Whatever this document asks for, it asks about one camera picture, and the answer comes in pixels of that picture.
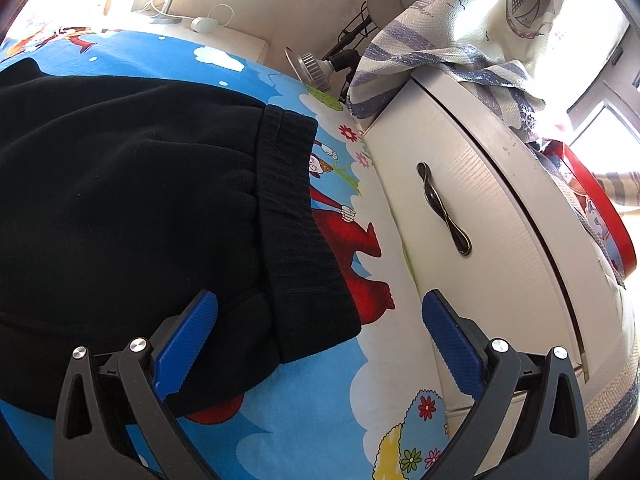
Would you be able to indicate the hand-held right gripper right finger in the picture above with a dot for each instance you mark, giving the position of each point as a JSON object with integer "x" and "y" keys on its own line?
{"x": 452, "y": 345}

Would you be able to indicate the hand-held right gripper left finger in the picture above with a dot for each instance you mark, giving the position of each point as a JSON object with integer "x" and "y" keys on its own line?
{"x": 185, "y": 345}

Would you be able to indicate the black pants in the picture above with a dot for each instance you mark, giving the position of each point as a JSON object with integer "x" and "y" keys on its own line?
{"x": 125, "y": 210}

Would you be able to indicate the white cabinet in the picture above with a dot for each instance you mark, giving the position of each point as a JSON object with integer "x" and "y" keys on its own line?
{"x": 510, "y": 240}

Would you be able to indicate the blue cartoon printed bed sheet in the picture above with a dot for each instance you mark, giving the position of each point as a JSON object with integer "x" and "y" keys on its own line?
{"x": 300, "y": 410}

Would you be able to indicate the striped woven cloth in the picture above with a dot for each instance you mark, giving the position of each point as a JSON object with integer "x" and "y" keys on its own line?
{"x": 617, "y": 400}

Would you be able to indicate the red box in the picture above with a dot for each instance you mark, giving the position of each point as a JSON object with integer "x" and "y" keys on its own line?
{"x": 600, "y": 200}

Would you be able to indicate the window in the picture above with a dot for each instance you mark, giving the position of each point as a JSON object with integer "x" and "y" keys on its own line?
{"x": 615, "y": 125}

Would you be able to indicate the metal spotlight bulb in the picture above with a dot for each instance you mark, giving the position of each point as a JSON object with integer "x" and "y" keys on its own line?
{"x": 312, "y": 67}

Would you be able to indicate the white nightstand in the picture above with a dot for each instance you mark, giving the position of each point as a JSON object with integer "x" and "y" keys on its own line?
{"x": 240, "y": 42}

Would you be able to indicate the white charger adapter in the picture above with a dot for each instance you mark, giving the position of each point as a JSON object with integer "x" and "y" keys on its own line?
{"x": 201, "y": 24}

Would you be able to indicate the striped white blue towel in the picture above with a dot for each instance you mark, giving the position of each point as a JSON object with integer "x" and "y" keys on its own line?
{"x": 475, "y": 20}

